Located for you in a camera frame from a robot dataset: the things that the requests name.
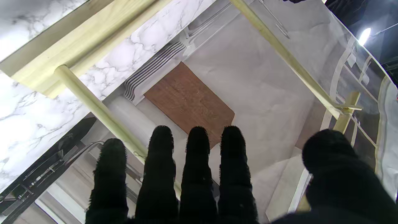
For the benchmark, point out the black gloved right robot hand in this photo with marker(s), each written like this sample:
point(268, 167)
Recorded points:
point(196, 186)

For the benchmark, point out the wooden hanging rack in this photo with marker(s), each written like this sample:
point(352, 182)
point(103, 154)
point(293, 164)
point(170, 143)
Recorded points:
point(79, 91)

